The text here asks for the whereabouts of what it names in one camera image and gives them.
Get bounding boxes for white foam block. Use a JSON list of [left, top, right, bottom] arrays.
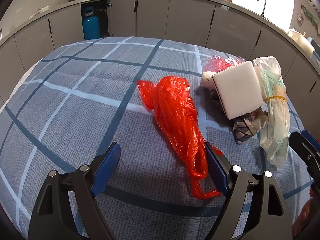
[[212, 60, 266, 120]]

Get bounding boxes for pink clear plastic bag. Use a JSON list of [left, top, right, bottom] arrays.
[[203, 55, 247, 80]]

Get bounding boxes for green striped cloth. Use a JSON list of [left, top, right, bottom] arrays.
[[300, 4, 320, 34]]

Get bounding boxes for grey base cabinets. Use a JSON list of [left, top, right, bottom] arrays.
[[0, 0, 320, 105]]

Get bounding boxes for blue gas cylinder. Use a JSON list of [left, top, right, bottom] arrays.
[[82, 7, 101, 40]]

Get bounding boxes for red plastic bag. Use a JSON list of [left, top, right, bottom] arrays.
[[137, 76, 223, 200]]

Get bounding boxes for clear green-printed plastic bag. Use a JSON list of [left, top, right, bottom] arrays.
[[253, 56, 291, 167]]

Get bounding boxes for white paper towel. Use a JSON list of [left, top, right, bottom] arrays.
[[201, 71, 218, 89]]

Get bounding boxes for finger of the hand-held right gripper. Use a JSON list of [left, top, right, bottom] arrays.
[[301, 130, 320, 155], [289, 131, 320, 188]]

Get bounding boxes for grey plaid cloth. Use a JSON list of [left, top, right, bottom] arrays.
[[232, 106, 268, 145]]

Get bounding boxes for person's right hand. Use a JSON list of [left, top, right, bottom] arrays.
[[291, 187, 320, 237]]

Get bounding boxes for blue plaid tablecloth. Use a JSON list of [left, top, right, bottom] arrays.
[[0, 36, 320, 240]]

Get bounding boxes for steel gooseneck faucet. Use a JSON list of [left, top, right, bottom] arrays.
[[255, 0, 267, 18]]

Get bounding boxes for white lidded container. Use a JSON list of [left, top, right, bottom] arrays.
[[288, 29, 313, 50]]

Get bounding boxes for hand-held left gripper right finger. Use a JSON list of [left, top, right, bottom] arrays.
[[204, 141, 293, 240]]

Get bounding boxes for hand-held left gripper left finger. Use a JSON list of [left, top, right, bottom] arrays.
[[27, 141, 122, 240]]

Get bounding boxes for blue dish drainer box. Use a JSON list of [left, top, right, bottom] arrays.
[[306, 37, 320, 60]]

